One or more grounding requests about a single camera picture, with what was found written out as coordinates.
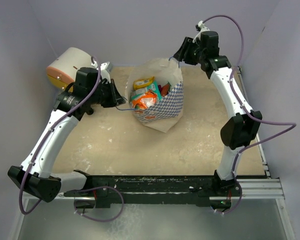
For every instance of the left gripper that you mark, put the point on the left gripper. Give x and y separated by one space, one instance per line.
115 99

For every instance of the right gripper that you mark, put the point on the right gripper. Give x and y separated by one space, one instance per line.
183 53

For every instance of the orange snack packet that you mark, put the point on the orange snack packet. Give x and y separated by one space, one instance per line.
143 100

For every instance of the teal snack packet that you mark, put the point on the teal snack packet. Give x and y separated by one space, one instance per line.
153 87

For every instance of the checkered paper bag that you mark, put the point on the checkered paper bag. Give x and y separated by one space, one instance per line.
167 111

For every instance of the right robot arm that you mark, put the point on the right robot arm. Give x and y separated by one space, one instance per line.
243 122

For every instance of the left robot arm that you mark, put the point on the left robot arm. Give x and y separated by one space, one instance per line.
92 86

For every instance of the red chips bag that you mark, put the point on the red chips bag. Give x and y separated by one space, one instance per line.
164 89

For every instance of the yellow snack packet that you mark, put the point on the yellow snack packet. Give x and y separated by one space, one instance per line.
142 83

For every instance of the white cylindrical container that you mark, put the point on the white cylindrical container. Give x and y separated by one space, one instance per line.
63 70

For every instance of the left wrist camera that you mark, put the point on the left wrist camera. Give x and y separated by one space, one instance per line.
106 69

